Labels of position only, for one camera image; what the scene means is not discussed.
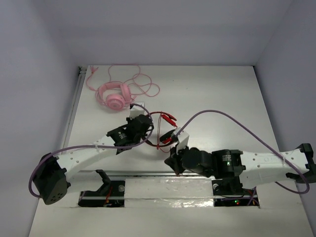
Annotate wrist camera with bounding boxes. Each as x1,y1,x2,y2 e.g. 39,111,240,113
129,101,145,119
172,127,189,152

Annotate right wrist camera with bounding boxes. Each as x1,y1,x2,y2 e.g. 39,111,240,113
172,127,189,152

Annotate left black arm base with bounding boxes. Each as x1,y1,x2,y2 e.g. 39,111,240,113
78,169,125,207

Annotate red black headphones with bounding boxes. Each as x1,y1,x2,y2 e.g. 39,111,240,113
146,111,178,151

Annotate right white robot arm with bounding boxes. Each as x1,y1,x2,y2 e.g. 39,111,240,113
164,143,316,194

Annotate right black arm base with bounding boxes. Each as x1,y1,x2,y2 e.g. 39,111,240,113
212,177,260,207

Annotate pink headphones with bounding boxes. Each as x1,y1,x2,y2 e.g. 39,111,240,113
95,82,136,111

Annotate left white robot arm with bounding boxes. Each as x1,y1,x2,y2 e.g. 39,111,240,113
29,115,154,205

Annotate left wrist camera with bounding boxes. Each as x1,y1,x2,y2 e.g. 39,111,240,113
129,101,145,119

